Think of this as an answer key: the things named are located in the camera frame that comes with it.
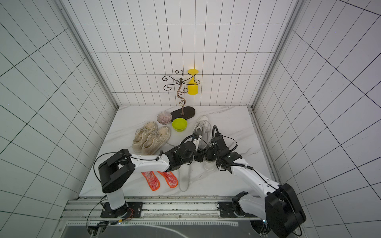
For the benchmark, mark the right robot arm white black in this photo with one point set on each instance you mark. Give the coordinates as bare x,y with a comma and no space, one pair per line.
276,204

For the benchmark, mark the pink glass bowl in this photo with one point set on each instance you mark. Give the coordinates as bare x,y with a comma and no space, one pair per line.
164,118

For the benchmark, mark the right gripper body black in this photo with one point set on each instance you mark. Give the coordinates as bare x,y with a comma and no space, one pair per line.
215,154

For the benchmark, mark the beige lace sneaker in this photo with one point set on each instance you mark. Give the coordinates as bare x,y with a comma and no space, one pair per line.
156,140
142,135

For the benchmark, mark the white sneaker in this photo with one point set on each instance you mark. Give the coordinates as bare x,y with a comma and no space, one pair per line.
203,128
209,165

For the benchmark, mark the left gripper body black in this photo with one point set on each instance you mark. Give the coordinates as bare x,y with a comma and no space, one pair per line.
196,156

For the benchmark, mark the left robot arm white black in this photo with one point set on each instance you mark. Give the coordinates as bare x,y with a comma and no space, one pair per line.
114,172

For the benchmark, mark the aluminium mounting rail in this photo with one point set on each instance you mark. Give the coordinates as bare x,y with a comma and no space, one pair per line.
158,208

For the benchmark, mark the yellow plastic goblet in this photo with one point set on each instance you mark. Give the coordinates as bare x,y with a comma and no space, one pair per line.
193,83

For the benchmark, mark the red insole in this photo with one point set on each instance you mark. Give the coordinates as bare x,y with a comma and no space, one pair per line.
170,179
152,180

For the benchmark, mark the green plastic bowl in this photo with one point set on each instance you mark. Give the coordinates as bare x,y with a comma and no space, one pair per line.
179,124

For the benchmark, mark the ornate metal cup stand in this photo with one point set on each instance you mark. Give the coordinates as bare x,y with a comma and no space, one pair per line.
185,112

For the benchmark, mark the white insole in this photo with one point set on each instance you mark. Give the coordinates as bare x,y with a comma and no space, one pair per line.
184,177

